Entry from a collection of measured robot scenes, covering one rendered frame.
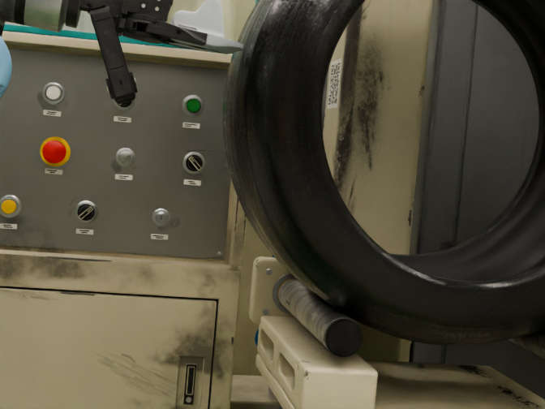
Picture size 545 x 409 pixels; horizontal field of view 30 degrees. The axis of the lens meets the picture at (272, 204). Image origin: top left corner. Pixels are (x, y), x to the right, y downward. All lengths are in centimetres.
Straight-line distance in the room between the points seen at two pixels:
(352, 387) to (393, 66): 56
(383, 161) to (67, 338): 62
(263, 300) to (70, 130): 50
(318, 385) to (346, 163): 46
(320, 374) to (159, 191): 70
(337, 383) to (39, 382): 73
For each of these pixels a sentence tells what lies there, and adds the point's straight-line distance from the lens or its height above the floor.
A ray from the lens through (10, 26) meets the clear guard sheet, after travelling 178.
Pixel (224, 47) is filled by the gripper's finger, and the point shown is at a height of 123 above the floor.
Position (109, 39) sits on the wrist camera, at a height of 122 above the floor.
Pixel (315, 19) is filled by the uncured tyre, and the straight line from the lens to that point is 115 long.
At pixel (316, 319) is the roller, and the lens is 124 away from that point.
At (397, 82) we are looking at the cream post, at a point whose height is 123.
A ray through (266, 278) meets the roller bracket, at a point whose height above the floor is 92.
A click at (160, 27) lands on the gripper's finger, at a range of 120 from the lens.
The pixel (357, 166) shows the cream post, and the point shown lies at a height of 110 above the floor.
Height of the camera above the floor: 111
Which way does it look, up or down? 3 degrees down
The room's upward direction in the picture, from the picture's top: 5 degrees clockwise
